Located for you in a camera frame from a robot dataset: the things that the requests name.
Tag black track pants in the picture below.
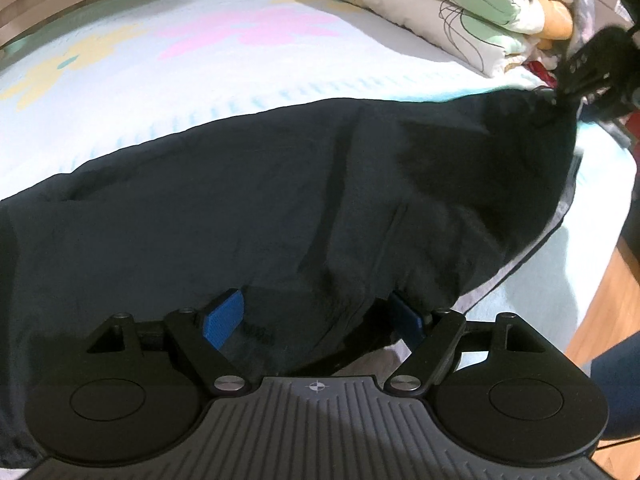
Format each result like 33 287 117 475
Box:
1 89 576 468

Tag patterned clothes pile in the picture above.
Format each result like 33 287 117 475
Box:
524 0 597 88

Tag floral folded quilt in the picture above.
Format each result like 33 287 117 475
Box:
341 0 574 77

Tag floral bed blanket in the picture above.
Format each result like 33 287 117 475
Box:
0 0 639 480

